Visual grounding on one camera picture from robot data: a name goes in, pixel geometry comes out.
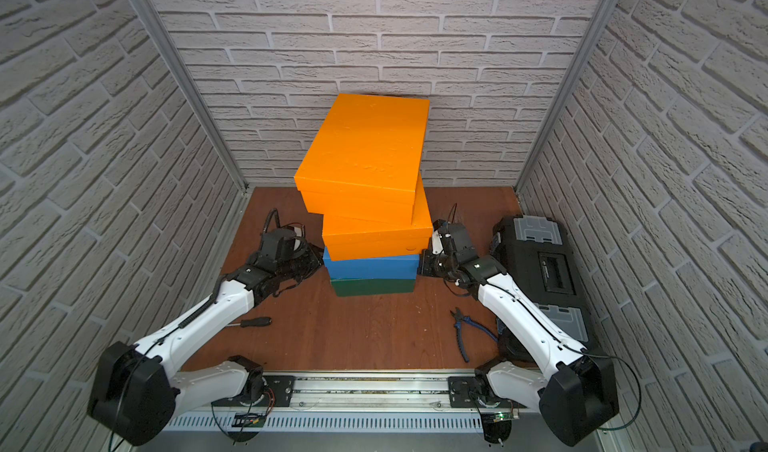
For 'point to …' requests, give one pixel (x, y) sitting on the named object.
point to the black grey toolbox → (538, 260)
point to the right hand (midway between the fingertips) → (419, 261)
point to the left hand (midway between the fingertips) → (336, 250)
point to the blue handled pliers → (457, 323)
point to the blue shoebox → (393, 267)
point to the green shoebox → (361, 287)
